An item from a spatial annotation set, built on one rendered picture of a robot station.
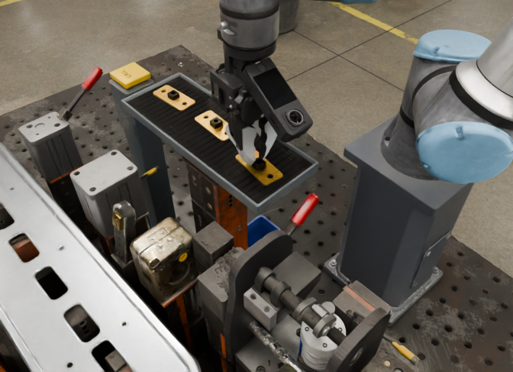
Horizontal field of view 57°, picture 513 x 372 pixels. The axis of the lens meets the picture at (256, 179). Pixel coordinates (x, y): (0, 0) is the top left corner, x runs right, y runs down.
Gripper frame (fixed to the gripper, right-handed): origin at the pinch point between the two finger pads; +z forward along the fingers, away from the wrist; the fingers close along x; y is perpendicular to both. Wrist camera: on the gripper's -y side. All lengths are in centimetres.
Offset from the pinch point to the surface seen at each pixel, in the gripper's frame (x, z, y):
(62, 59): -30, 118, 257
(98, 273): 27.8, 17.8, 8.5
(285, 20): -170, 107, 196
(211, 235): 11.5, 8.0, -2.9
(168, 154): -10, 48, 59
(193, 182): 5.0, 14.1, 14.1
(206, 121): 0.7, 1.5, 14.5
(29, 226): 33.8, 17.8, 25.9
